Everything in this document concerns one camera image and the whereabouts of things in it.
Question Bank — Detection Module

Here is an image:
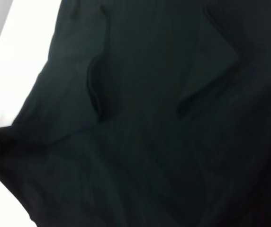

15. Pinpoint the black shirt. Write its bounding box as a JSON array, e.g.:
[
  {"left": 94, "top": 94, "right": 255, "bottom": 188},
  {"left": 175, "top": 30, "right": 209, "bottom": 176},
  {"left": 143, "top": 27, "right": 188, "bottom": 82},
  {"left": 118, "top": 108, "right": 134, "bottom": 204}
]
[{"left": 0, "top": 0, "right": 271, "bottom": 227}]

